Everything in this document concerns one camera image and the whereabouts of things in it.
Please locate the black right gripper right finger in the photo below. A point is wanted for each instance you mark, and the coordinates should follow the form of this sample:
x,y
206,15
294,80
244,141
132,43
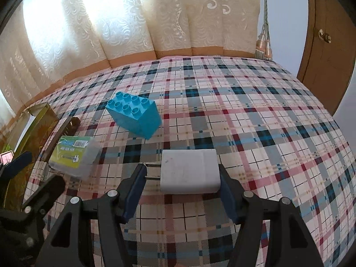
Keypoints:
x,y
290,242

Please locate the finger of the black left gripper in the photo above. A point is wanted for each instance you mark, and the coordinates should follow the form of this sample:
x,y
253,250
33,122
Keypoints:
x,y
41,202
12,169

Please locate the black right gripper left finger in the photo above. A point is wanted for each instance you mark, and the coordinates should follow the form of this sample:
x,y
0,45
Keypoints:
x,y
69,242

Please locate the copper embossed flat box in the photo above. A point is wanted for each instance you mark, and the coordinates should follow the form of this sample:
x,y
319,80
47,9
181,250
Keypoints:
x,y
6,157

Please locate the gold metal tin tray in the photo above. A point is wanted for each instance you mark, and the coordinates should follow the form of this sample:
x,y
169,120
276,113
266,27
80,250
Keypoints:
x,y
30,133

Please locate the clear plastic box green label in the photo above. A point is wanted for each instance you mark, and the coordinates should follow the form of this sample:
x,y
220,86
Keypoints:
x,y
75,156

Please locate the plaid tablecloth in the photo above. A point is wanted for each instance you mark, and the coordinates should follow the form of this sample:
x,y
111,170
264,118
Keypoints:
x,y
269,131

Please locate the blue toy building block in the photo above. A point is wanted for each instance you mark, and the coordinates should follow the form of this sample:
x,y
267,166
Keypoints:
x,y
136,114

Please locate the beige lace curtain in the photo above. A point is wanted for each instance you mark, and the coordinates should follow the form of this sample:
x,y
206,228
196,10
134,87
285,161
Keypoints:
x,y
47,43

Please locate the brown wooden door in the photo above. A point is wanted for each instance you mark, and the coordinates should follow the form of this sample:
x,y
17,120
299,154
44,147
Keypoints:
x,y
329,55

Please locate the brass door knob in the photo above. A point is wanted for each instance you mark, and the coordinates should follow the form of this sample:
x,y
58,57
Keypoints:
x,y
324,36

